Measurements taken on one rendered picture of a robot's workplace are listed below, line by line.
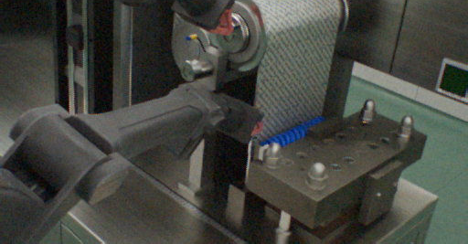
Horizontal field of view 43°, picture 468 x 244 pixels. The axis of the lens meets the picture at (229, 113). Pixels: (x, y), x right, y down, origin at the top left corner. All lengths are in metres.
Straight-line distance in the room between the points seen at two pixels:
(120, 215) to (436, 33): 0.72
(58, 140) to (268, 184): 0.59
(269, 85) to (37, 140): 0.63
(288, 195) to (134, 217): 0.30
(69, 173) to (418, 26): 0.87
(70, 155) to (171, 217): 0.62
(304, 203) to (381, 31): 0.44
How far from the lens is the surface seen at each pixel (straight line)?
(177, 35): 1.26
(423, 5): 1.28
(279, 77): 1.17
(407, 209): 1.34
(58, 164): 0.60
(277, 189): 1.11
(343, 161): 1.19
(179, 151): 1.02
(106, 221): 1.18
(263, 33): 1.08
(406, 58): 1.31
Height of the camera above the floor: 1.62
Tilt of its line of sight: 27 degrees down
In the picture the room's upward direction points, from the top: 6 degrees clockwise
